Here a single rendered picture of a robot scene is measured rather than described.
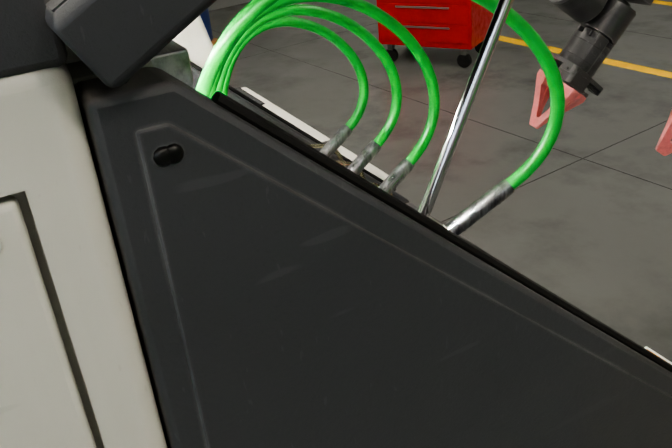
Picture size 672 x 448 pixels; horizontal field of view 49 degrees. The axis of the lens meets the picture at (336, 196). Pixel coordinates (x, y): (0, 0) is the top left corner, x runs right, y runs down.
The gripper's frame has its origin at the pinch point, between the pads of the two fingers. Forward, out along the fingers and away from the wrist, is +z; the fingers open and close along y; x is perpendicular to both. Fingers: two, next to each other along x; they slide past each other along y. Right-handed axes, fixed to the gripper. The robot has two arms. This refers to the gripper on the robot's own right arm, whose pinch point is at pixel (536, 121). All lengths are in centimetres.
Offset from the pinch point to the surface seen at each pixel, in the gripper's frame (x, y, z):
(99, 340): 33, 76, 20
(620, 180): -85, -233, -1
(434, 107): -0.8, 21.1, 5.5
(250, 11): 3, 56, 6
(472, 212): 17.5, 29.7, 11.7
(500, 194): 18.5, 28.9, 8.5
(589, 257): -53, -178, 30
